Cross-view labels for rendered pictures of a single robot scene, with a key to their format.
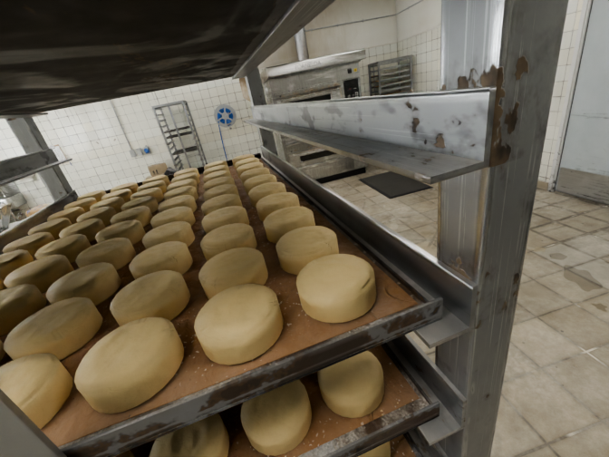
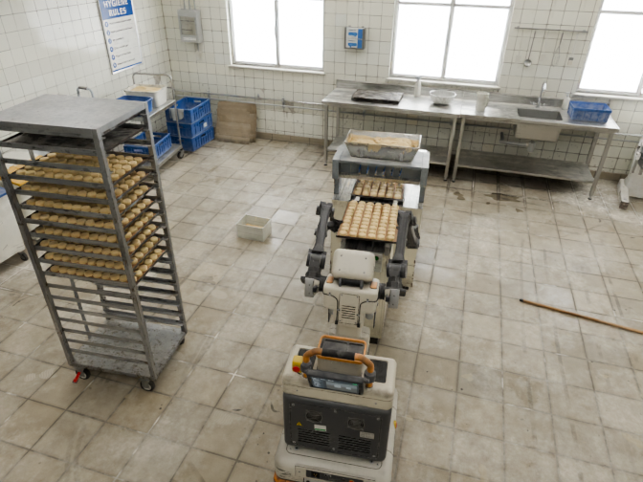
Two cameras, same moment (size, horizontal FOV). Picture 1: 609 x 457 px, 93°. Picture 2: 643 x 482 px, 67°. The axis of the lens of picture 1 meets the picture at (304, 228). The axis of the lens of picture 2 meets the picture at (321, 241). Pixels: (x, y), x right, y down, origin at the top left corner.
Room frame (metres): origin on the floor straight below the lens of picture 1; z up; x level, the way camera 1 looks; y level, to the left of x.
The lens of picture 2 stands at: (2.63, -1.56, 2.59)
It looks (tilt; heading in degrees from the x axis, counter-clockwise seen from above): 32 degrees down; 114
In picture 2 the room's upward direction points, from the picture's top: 1 degrees clockwise
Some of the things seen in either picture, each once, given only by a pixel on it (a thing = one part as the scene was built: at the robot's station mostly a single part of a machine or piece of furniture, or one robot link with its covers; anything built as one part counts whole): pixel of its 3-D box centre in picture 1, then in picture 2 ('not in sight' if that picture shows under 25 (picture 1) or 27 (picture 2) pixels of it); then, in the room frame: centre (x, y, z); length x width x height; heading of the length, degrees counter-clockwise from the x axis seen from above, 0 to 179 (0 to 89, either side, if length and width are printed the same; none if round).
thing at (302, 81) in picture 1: (317, 124); not in sight; (5.55, -0.61, 1.00); 1.56 x 1.20 x 2.01; 98
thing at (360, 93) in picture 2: not in sight; (377, 94); (0.70, 4.45, 0.93); 0.60 x 0.40 x 0.01; 9
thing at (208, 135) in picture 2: not in sight; (191, 137); (-1.96, 3.96, 0.10); 0.60 x 0.40 x 0.20; 96
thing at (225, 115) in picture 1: (230, 135); not in sight; (5.87, 1.03, 1.10); 0.41 x 0.17 x 1.10; 98
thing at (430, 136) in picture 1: (276, 117); (55, 164); (0.42, 0.01, 1.59); 0.64 x 0.03 x 0.03; 13
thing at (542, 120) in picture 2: not in sight; (457, 126); (1.73, 4.62, 0.61); 3.40 x 0.70 x 1.22; 8
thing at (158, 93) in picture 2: not in sight; (146, 96); (-1.95, 3.18, 0.90); 0.44 x 0.36 x 0.20; 16
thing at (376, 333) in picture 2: not in sight; (367, 270); (1.70, 1.39, 0.45); 0.70 x 0.34 x 0.90; 103
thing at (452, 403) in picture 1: (302, 233); (64, 195); (0.42, 0.01, 1.41); 0.64 x 0.03 x 0.03; 13
